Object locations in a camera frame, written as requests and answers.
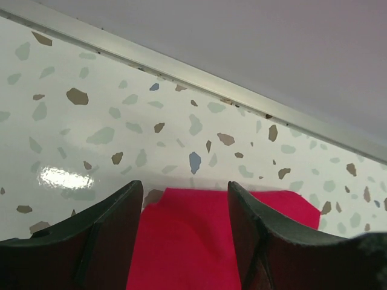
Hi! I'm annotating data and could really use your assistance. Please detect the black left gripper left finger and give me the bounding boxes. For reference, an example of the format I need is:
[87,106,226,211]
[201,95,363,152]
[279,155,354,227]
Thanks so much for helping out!
[1,181,143,289]

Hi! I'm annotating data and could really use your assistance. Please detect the aluminium rail frame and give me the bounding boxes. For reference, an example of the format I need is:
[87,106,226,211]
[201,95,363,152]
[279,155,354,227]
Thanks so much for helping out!
[1,1,386,164]

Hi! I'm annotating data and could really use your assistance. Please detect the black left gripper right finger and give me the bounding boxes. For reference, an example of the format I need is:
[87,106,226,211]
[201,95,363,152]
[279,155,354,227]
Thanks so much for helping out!
[227,182,386,289]

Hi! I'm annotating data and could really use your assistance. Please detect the magenta red t shirt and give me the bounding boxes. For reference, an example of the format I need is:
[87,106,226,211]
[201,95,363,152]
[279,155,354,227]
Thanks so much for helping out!
[125,187,321,290]

